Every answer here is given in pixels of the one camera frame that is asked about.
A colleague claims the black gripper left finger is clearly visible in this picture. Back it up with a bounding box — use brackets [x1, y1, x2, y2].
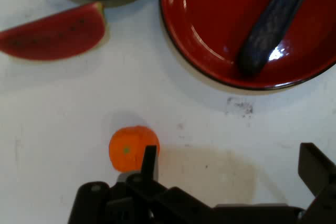
[125, 144, 184, 209]

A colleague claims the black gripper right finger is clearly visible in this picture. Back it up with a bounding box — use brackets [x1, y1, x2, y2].
[297, 142, 336, 224]

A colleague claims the purple toy eggplant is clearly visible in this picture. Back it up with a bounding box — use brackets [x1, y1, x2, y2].
[237, 0, 317, 76]

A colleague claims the toy watermelon slice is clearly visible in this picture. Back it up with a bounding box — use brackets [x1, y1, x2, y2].
[0, 1, 107, 61]

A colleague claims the red round plate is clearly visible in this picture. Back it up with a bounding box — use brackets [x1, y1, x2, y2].
[159, 0, 336, 91]

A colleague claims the orange toy fruit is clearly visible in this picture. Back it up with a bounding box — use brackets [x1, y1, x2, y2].
[108, 126, 161, 173]

